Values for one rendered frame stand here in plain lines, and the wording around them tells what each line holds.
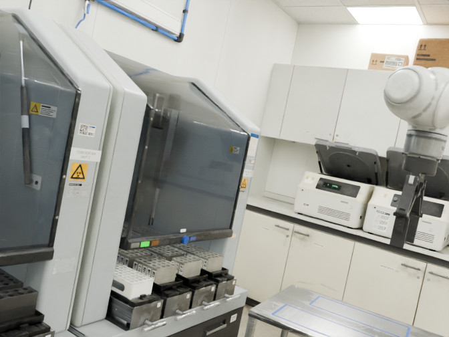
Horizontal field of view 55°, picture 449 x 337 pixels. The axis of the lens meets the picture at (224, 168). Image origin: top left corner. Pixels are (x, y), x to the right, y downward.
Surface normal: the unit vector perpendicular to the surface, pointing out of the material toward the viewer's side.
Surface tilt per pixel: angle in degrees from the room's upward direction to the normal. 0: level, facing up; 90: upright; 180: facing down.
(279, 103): 90
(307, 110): 90
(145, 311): 90
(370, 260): 90
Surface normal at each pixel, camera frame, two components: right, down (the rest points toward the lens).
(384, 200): -0.36, -0.56
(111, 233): 0.81, 0.19
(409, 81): -0.78, -0.11
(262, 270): -0.55, -0.07
